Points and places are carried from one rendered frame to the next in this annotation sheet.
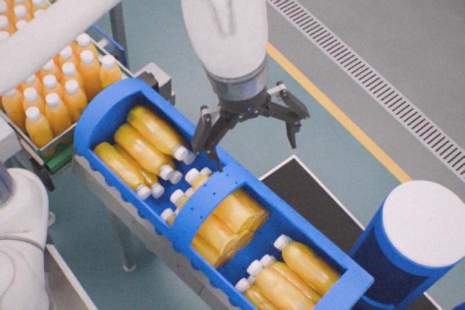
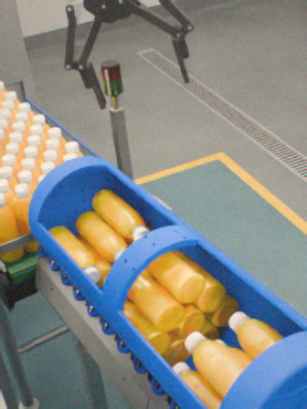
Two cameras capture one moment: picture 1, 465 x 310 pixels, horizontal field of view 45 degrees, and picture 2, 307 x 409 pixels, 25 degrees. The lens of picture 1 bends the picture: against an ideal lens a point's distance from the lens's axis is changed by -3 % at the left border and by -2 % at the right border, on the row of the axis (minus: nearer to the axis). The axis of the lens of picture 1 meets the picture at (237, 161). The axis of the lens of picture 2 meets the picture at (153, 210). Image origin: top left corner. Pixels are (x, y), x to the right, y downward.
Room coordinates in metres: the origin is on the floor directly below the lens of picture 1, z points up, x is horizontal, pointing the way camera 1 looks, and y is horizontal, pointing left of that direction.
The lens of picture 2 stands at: (-0.34, -0.45, 2.07)
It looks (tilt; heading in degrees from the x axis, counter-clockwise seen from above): 34 degrees down; 26
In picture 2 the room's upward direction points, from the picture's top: 7 degrees counter-clockwise
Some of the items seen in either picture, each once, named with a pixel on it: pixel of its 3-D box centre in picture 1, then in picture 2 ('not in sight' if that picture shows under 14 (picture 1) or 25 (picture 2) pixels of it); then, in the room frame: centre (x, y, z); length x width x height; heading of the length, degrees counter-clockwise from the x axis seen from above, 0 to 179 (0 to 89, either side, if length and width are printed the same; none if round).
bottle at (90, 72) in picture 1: (90, 76); not in sight; (1.15, 0.52, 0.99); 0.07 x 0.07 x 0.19
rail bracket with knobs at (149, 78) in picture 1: (144, 90); not in sight; (1.15, 0.35, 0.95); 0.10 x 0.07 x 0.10; 144
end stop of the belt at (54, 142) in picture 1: (90, 115); (65, 223); (1.01, 0.49, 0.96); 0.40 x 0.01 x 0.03; 144
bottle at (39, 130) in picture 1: (40, 132); (5, 229); (0.90, 0.62, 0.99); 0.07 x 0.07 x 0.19
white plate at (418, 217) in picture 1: (427, 221); not in sight; (0.77, -0.58, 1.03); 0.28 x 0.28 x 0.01
